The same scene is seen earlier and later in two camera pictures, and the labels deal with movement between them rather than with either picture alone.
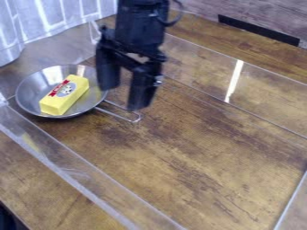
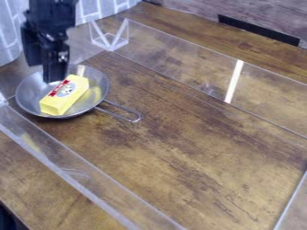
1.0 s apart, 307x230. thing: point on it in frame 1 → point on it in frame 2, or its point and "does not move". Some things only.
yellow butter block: [65, 94] does not move
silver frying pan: [41, 81] does not move
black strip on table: [258, 30] does not move
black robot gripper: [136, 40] → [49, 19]
